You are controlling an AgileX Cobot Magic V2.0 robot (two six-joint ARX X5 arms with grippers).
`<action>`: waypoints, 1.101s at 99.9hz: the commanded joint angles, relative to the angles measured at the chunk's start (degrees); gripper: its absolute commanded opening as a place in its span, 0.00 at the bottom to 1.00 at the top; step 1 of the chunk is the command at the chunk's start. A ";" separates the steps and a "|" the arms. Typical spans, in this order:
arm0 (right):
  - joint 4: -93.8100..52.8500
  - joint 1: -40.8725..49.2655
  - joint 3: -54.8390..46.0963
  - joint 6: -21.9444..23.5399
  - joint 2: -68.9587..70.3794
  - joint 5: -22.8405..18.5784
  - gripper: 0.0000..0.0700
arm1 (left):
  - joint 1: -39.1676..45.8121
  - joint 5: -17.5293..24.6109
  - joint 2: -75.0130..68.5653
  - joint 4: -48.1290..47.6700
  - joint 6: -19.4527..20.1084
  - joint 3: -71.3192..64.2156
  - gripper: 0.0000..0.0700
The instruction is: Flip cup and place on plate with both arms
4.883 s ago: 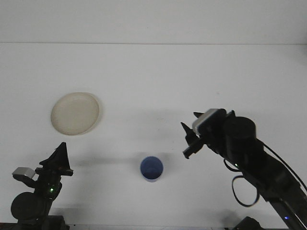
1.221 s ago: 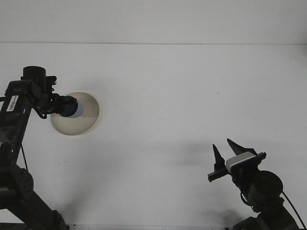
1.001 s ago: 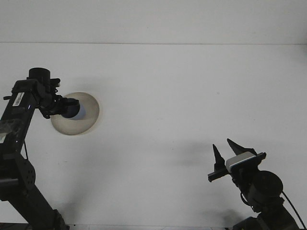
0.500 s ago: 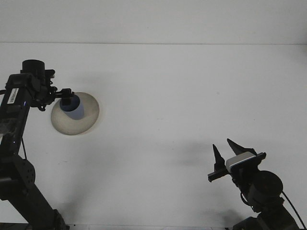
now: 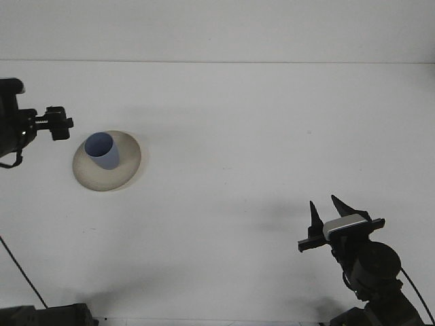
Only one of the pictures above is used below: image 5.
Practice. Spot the pale blue cup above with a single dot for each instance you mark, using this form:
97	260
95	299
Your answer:
102	153

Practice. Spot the pale round plate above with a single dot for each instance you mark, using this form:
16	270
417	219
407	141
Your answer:
125	166

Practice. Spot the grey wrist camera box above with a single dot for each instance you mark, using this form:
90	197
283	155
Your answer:
346	224

